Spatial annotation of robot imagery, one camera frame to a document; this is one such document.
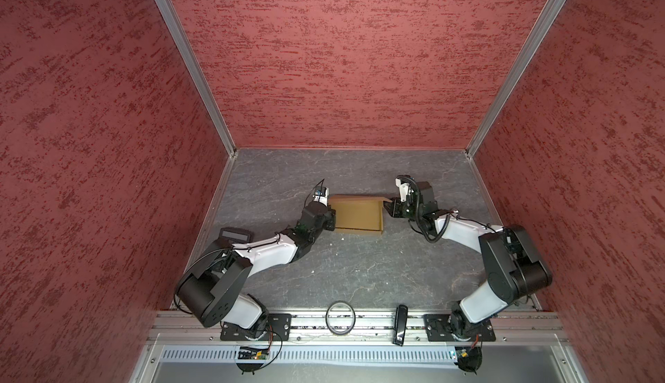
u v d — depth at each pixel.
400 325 0.73
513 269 0.46
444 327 0.74
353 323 0.74
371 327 0.76
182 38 0.83
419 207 0.73
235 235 0.91
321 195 0.76
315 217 0.67
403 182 0.85
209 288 0.43
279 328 0.74
